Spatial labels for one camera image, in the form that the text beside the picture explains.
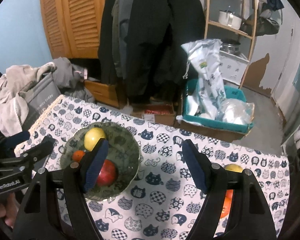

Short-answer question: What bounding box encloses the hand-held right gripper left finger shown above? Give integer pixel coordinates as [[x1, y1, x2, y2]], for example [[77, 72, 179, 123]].
[[12, 139, 110, 240]]

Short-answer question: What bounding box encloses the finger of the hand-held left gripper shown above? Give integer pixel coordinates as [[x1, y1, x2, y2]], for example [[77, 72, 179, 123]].
[[19, 136, 56, 171], [5, 131, 30, 151]]

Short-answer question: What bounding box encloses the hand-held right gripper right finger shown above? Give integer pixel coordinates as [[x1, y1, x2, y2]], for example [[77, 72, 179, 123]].
[[182, 139, 278, 240]]

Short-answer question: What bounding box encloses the red apple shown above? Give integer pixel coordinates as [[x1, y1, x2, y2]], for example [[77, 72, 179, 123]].
[[97, 159, 118, 187]]

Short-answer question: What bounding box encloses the small tangerine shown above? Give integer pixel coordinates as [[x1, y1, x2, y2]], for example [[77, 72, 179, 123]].
[[72, 150, 87, 162]]

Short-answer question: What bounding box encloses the yellow apple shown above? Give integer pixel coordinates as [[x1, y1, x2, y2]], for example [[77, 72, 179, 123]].
[[84, 127, 107, 152]]

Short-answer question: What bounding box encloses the green glass bowl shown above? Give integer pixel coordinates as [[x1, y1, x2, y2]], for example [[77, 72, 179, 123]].
[[60, 122, 140, 202]]

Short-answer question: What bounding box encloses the yellow pear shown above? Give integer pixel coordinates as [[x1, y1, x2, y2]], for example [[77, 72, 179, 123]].
[[224, 164, 243, 173]]

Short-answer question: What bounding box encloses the orange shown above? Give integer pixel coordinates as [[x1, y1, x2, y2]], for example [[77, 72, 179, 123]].
[[219, 189, 234, 219]]

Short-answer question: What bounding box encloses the person's left hand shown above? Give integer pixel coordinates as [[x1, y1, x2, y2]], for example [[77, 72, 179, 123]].
[[0, 194, 17, 229]]

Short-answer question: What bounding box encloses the cat print tablecloth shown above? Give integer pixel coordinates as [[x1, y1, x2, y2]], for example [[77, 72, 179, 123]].
[[14, 95, 290, 240]]

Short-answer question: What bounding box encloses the grey storage bag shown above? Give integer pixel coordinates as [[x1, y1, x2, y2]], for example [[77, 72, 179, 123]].
[[19, 74, 62, 130]]

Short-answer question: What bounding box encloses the cardboard box with red packet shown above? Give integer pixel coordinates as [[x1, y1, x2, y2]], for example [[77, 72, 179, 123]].
[[131, 102, 177, 124]]

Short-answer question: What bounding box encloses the clear plastic bag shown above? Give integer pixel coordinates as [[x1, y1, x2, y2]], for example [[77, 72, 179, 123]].
[[216, 99, 255, 125]]

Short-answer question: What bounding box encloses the wooden drawer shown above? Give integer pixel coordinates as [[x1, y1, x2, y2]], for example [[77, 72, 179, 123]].
[[84, 79, 128, 109]]

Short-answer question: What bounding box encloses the grey clothes pile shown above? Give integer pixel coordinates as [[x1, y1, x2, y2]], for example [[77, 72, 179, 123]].
[[51, 57, 95, 103]]

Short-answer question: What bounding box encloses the teal plastic basket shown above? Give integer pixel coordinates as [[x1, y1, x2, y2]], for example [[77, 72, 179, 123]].
[[181, 79, 254, 133]]

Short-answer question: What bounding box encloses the white rice bag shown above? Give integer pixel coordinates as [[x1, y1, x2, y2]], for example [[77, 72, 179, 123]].
[[181, 39, 227, 117]]

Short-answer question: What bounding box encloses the white shoe rack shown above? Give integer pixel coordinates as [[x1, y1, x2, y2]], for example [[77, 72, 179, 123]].
[[281, 120, 300, 155]]

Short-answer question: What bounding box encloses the white drawer unit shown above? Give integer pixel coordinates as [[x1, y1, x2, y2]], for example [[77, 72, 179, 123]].
[[219, 50, 249, 85]]

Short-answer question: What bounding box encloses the black jacket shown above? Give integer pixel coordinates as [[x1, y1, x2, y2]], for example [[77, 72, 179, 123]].
[[97, 0, 130, 84]]

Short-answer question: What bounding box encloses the steel pot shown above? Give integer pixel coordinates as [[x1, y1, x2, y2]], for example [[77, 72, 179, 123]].
[[221, 39, 240, 53]]

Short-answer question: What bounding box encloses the black hooded coat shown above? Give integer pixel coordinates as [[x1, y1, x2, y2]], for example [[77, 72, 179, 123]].
[[125, 0, 207, 103]]

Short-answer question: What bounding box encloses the wooden louvered wardrobe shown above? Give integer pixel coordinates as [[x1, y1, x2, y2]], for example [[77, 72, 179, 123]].
[[39, 0, 110, 60]]

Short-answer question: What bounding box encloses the grey jacket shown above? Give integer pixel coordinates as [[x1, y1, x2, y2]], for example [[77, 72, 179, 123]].
[[112, 0, 130, 75]]

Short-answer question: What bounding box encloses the pale blue door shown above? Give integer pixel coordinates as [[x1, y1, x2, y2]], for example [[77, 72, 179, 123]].
[[242, 17, 297, 98]]

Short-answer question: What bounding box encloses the white cooking pot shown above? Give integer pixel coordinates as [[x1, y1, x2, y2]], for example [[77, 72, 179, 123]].
[[219, 5, 243, 29]]

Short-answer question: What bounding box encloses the grey hanging bag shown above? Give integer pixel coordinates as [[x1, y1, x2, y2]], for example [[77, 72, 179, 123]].
[[240, 1, 280, 37]]

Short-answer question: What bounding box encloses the wooden shelf rack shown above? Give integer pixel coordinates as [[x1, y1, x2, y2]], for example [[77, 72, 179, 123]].
[[204, 0, 259, 89]]

